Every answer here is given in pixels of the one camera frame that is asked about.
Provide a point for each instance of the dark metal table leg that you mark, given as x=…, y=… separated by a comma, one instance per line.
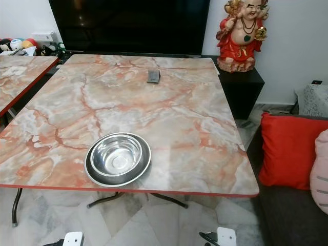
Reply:
x=16, y=205

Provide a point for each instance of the dark metal table foot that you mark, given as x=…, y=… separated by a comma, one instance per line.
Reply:
x=105, y=200
x=170, y=200

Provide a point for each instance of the dark grey sofa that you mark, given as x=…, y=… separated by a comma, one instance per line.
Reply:
x=287, y=218

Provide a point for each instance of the dark round metal plate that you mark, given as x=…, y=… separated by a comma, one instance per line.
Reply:
x=146, y=166

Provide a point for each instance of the stainless steel bowl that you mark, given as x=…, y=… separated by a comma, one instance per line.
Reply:
x=117, y=155

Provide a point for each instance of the red cushion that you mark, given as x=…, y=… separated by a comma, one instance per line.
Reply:
x=287, y=151

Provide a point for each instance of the pink plush pillow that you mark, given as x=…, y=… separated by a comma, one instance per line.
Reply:
x=321, y=179

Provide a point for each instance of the small grey rectangular box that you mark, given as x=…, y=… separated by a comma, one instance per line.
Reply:
x=153, y=76

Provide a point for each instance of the grey patterned pillow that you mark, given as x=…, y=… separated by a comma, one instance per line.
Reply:
x=312, y=100

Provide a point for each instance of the red laughing buddha statue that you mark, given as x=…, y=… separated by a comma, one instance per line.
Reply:
x=241, y=46

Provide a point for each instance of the red orange plush toy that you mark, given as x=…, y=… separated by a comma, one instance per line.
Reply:
x=29, y=43

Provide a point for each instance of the white and blue plush toy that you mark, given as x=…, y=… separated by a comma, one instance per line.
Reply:
x=16, y=44

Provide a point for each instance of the black plush toy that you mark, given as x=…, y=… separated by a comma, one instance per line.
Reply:
x=4, y=45

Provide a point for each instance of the black flat screen television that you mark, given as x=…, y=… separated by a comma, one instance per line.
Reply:
x=128, y=25

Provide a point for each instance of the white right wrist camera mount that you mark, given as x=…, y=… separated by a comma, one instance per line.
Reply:
x=227, y=237

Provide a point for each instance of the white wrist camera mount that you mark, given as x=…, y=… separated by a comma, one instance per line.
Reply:
x=74, y=239
x=227, y=237

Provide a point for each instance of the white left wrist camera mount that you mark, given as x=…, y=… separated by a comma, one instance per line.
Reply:
x=74, y=239

